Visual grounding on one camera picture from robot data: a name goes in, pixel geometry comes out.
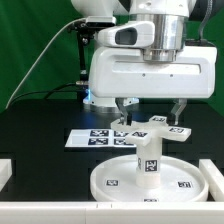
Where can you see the white marker sheet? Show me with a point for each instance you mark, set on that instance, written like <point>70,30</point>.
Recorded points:
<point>96,138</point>

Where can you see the white left barrier block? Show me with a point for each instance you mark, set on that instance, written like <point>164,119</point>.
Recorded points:
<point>5,172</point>

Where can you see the white cross-shaped table base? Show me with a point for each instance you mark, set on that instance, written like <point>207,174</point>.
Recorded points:
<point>143,133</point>

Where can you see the white front barrier rail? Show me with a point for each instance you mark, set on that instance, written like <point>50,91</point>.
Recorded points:
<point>111,213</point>

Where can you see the white barrier block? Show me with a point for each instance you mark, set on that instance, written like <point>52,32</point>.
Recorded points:
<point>5,172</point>
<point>214,178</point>

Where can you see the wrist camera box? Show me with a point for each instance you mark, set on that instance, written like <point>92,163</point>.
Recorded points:
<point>134,34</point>

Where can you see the black camera on stand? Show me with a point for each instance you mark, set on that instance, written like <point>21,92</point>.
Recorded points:
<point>85,29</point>

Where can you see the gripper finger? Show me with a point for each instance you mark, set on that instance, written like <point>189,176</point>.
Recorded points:
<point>179,106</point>
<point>125,115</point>

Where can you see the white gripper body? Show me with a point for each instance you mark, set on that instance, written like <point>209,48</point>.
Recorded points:
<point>123,73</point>

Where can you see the white round table top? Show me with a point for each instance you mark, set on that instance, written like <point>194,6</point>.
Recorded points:
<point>170,180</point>

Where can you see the white right barrier block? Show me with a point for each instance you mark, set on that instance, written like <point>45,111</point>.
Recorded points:
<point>214,178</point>

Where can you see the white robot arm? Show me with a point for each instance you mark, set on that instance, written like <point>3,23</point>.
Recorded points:
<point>150,49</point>

